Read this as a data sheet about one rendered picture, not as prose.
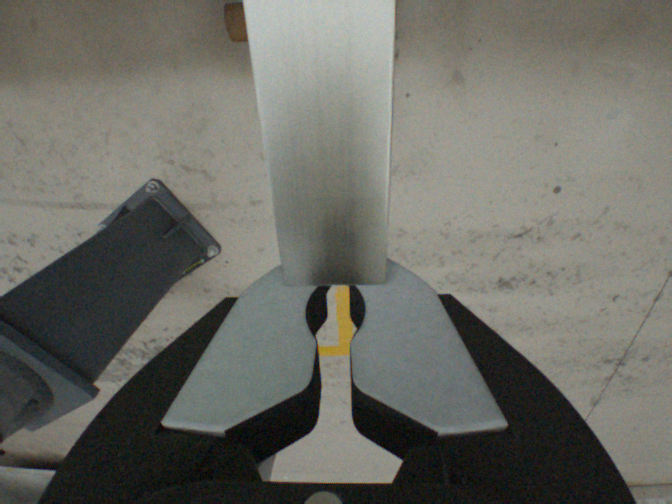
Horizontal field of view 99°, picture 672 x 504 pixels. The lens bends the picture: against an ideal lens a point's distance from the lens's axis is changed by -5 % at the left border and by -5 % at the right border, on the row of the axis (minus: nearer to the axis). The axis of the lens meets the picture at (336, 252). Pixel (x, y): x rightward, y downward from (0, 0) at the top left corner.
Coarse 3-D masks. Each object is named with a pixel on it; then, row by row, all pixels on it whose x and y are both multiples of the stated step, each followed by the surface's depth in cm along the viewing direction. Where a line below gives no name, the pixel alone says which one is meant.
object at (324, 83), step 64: (256, 0) 6; (320, 0) 6; (384, 0) 6; (256, 64) 6; (320, 64) 6; (384, 64) 6; (320, 128) 7; (384, 128) 7; (320, 192) 8; (384, 192) 8; (320, 256) 8; (384, 256) 8
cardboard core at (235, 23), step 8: (224, 8) 68; (232, 8) 68; (240, 8) 68; (224, 16) 68; (232, 16) 68; (240, 16) 68; (232, 24) 69; (240, 24) 69; (232, 32) 71; (240, 32) 71; (232, 40) 73; (240, 40) 73
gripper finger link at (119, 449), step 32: (160, 352) 7; (192, 352) 7; (128, 384) 6; (160, 384) 6; (96, 416) 6; (128, 416) 6; (160, 416) 6; (96, 448) 5; (128, 448) 5; (160, 448) 5; (192, 448) 5; (64, 480) 5; (96, 480) 5; (128, 480) 5; (160, 480) 5; (192, 480) 5
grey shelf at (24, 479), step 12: (0, 468) 179; (12, 468) 179; (0, 480) 184; (12, 480) 182; (24, 480) 181; (36, 480) 180; (48, 480) 179; (0, 492) 188; (12, 492) 192; (24, 492) 191; (36, 492) 189
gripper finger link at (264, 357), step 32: (256, 288) 9; (288, 288) 9; (320, 288) 9; (224, 320) 8; (256, 320) 8; (288, 320) 8; (320, 320) 10; (224, 352) 7; (256, 352) 7; (288, 352) 7; (192, 384) 6; (224, 384) 6; (256, 384) 6; (288, 384) 6; (320, 384) 7; (192, 416) 6; (224, 416) 6; (256, 416) 6; (288, 416) 6; (256, 448) 6
